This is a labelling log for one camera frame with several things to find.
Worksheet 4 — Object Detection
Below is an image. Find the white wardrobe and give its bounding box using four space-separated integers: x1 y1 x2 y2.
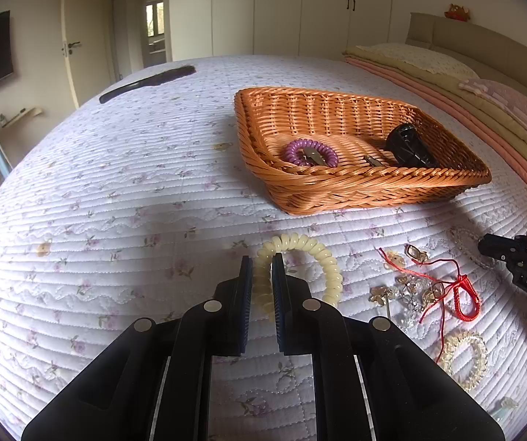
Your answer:
162 0 393 61

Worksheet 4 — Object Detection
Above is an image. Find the beige and pink folded blanket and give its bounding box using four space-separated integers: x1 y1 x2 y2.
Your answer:
342 50 527 221

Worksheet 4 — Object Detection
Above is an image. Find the white floral pillow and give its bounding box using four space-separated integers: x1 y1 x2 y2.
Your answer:
354 43 481 80

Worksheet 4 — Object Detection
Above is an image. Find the orange wicker basket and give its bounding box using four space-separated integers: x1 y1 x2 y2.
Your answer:
234 87 493 216

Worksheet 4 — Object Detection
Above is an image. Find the floral quilted bedspread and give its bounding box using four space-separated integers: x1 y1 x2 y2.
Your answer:
0 54 527 441

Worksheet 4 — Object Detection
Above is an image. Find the beige bed headboard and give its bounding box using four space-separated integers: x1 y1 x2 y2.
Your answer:
405 11 527 104

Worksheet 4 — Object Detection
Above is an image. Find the crystal and gold jewelry cluster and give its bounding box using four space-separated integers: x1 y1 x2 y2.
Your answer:
394 275 448 329

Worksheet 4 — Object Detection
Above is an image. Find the red string bracelet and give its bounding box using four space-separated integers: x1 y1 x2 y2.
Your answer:
379 247 481 362

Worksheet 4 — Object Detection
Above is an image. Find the wooden wall shelf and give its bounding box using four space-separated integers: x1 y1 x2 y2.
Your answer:
0 107 44 130

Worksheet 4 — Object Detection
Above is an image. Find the gold rectangular earring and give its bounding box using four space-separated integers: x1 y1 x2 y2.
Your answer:
404 244 430 264

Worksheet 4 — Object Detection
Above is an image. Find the gold flower hair pin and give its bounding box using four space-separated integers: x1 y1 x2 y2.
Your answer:
369 286 395 319

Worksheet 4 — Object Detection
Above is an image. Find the dark cloth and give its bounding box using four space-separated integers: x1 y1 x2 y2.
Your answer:
99 65 197 104

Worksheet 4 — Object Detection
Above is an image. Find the pale green hair clip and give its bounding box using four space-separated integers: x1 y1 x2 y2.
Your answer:
492 396 520 424

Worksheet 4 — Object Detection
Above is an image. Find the clear bead bracelet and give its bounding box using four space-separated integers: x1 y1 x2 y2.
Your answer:
449 227 498 268

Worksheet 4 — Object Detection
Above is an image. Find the clear gold coil hair tie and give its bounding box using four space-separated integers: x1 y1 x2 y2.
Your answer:
437 330 487 389

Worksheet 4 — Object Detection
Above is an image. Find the cream coil hair tie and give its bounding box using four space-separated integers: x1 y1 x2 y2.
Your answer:
251 234 343 318

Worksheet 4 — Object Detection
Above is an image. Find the white door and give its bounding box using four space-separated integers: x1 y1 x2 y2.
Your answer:
60 0 124 107

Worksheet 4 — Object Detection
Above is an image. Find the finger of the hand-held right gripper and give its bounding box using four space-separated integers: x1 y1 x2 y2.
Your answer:
477 233 520 263

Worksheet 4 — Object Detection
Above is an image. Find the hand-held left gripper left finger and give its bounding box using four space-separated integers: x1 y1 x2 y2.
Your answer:
21 255 253 441

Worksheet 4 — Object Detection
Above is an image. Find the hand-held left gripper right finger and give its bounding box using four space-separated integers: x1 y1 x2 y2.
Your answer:
272 252 506 441

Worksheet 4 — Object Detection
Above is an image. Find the orange plush toy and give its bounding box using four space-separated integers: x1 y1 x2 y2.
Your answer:
444 3 472 22

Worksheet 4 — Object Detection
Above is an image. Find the pink patterned pillow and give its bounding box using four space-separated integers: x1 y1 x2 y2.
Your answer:
458 78 527 130

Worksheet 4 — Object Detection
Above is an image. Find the purple coil hair tie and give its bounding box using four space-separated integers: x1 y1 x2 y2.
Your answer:
284 139 339 169

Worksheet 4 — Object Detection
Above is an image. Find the black hair claw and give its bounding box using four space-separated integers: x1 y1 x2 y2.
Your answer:
385 122 440 169

